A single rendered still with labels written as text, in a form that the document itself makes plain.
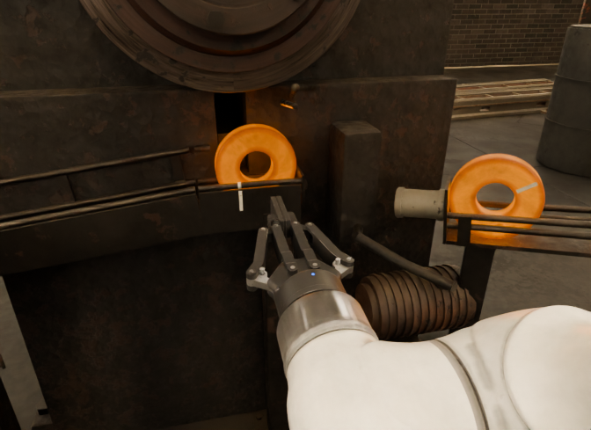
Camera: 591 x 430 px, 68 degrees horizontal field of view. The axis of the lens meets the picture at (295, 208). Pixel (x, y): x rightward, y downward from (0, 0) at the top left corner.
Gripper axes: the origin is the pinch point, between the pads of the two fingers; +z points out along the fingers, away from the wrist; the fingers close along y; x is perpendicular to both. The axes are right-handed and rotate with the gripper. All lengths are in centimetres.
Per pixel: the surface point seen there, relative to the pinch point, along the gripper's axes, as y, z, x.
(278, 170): 4.1, 22.7, -3.6
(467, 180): 35.2, 9.0, -1.9
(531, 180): 43.3, 3.5, 0.0
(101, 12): -22.3, 23.3, 23.8
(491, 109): 269, 311, -95
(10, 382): -71, 51, -79
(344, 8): 15.2, 23.4, 24.3
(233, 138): -4.0, 23.3, 3.0
